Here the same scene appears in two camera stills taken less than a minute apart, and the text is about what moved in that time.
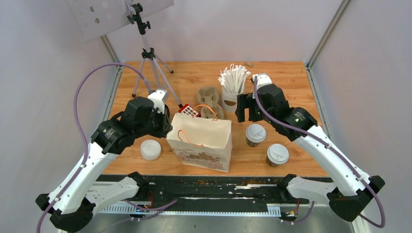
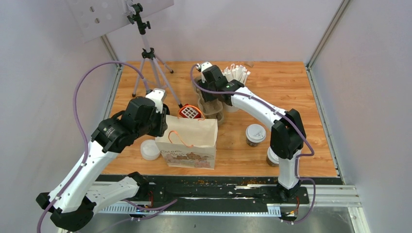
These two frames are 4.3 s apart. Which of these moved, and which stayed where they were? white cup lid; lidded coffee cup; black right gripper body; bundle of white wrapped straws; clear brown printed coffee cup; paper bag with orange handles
Moved: paper bag with orange handles; black right gripper body
Stayed: white cup lid; lidded coffee cup; bundle of white wrapped straws; clear brown printed coffee cup
